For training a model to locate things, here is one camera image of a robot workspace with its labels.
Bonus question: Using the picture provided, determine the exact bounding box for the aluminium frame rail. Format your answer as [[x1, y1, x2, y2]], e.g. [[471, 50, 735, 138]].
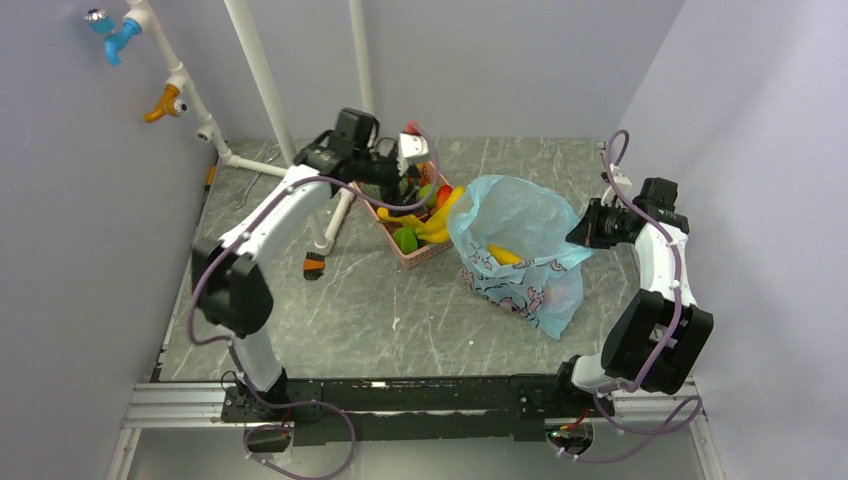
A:
[[108, 380, 725, 479]]

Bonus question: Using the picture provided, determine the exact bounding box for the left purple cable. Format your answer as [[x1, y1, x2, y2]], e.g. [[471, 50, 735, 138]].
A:
[[185, 122, 442, 480]]

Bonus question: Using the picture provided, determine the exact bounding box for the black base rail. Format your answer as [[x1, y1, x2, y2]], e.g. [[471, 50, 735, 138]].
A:
[[221, 374, 600, 446]]

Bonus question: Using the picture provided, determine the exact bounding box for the yellow fake banana bunch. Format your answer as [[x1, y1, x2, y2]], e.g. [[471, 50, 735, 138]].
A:
[[377, 186, 465, 244]]

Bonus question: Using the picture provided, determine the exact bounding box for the small green fake fruit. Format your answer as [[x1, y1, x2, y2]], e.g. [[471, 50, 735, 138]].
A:
[[392, 226, 419, 255]]

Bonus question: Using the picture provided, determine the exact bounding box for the blue toy faucet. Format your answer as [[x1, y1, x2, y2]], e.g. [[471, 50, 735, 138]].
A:
[[84, 8, 143, 66]]

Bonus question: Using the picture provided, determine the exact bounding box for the yellow fake starfruit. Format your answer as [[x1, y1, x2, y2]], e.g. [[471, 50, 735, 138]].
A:
[[487, 244, 524, 268]]

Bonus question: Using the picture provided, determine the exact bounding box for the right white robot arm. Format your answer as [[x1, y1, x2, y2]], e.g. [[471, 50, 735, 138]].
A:
[[550, 177, 714, 415]]

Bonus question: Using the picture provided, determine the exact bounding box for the red orange fake mango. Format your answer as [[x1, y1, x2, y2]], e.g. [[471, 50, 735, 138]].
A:
[[433, 184, 454, 211]]

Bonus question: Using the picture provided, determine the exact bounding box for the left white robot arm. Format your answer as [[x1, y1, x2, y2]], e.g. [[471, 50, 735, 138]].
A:
[[187, 108, 431, 420]]

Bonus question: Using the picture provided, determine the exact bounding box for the pink plastic basket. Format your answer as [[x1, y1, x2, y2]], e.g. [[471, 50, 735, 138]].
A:
[[353, 162, 452, 270]]

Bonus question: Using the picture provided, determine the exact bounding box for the orange toy faucet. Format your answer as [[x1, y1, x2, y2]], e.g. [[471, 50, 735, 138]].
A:
[[143, 83, 188, 124]]

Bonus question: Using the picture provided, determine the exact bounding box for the red fake apple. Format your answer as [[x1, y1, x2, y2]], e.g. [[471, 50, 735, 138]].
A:
[[538, 278, 583, 315]]

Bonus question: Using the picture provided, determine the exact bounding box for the orange handled tool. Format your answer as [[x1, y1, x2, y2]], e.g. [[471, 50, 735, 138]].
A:
[[203, 165, 217, 201]]

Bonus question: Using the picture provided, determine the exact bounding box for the light blue plastic bag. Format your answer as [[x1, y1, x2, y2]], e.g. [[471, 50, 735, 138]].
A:
[[447, 175, 593, 339]]

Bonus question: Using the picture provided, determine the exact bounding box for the white pvc pipe frame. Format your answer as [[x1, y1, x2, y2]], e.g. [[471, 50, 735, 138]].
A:
[[125, 0, 374, 256]]

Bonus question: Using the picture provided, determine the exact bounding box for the orange black brush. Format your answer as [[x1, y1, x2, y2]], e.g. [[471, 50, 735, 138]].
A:
[[302, 251, 326, 281]]

